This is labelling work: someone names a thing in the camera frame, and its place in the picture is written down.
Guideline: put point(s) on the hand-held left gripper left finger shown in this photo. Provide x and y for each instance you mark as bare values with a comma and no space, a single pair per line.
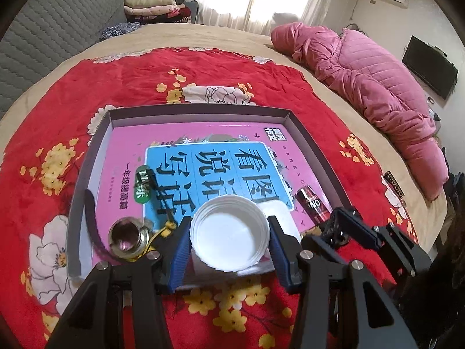
180,258

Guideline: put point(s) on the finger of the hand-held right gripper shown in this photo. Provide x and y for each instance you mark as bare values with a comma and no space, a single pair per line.
327,243
363,232

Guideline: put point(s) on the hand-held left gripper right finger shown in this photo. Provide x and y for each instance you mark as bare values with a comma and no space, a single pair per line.
283,258

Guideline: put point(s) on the shiny metal jar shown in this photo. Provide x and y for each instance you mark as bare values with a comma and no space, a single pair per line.
127,240

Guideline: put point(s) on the grey cardboard box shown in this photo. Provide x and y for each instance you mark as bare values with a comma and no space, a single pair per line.
199,112

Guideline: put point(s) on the dark gold packet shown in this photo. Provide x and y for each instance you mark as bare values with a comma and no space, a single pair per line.
393,186

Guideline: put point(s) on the pink book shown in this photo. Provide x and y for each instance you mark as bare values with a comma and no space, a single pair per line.
123,152

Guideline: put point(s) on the pink quilt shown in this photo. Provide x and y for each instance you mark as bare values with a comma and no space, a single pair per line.
370,91

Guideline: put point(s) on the black television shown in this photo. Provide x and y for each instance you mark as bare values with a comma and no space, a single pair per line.
428,67

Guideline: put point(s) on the red floral blanket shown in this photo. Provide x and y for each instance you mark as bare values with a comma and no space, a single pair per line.
127,76

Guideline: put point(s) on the beige bed sheet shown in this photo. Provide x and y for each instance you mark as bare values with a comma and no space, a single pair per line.
218,36

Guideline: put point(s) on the dark patterned cloth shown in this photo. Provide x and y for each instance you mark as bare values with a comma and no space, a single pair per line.
120,31

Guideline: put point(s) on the stack of folded clothes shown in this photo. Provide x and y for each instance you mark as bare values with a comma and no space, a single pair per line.
156,9

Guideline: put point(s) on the grey quilted headboard cover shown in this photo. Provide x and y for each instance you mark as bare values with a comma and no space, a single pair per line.
54,32

